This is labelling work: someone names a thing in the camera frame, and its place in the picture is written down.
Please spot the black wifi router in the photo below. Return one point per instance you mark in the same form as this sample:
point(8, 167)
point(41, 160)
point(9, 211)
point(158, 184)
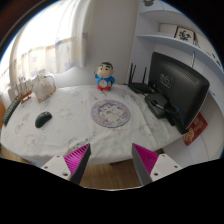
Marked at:
point(141, 88)

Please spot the black set-top box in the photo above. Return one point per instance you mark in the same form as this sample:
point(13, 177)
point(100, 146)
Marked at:
point(156, 103)

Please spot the round cartoon mouse pad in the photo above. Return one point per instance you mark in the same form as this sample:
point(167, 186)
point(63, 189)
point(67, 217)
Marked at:
point(110, 113)

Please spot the white patterned tablecloth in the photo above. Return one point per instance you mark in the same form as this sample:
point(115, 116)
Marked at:
point(72, 126)

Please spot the black computer mouse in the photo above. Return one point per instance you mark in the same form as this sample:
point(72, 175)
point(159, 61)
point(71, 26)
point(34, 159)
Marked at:
point(42, 118)

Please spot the black computer monitor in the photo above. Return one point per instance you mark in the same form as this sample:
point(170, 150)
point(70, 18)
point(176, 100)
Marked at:
point(183, 87)

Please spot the white wall shelf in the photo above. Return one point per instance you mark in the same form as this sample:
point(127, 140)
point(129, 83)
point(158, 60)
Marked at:
point(157, 21)

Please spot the framed calligraphy picture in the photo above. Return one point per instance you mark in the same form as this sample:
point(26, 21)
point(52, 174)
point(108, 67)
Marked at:
point(184, 34)

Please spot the white sheer curtain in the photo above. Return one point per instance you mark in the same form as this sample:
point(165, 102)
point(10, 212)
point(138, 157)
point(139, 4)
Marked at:
point(52, 41)

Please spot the cartoon boy figurine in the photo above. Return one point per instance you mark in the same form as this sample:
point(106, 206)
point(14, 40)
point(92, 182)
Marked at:
point(104, 76)

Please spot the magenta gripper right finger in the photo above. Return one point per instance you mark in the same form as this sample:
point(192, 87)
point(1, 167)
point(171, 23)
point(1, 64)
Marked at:
point(151, 166)

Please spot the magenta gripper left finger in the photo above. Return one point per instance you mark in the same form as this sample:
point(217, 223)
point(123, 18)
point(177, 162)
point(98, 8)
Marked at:
point(70, 167)

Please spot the wooden rack with bottles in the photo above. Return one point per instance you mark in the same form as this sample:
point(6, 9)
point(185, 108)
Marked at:
point(24, 90)

